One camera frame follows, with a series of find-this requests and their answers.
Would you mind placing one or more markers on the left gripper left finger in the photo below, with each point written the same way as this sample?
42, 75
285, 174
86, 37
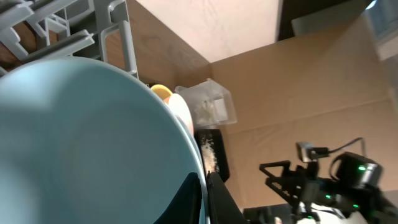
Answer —
186, 204

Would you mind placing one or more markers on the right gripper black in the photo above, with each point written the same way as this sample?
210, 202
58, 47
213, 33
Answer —
286, 184

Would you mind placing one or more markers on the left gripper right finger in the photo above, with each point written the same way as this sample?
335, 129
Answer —
222, 207

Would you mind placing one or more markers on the green snack wrapper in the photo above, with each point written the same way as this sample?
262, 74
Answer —
205, 113

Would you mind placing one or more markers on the white pink bowl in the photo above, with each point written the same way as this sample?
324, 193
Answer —
180, 109

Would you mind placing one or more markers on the light blue saucer plate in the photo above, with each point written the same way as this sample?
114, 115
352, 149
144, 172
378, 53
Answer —
85, 142

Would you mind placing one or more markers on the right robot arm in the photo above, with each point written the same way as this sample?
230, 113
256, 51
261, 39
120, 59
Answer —
353, 189

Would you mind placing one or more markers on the clear plastic waste bin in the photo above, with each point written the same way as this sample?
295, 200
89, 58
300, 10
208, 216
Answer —
223, 112

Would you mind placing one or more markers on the spilled rice pile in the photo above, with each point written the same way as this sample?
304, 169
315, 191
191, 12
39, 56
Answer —
209, 157

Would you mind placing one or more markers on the black rectangular tray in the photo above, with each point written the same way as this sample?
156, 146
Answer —
216, 137

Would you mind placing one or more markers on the yellow round plate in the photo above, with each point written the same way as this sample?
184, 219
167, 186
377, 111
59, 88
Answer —
161, 91

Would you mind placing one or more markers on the grey plastic dish rack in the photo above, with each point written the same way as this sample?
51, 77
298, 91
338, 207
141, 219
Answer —
67, 28

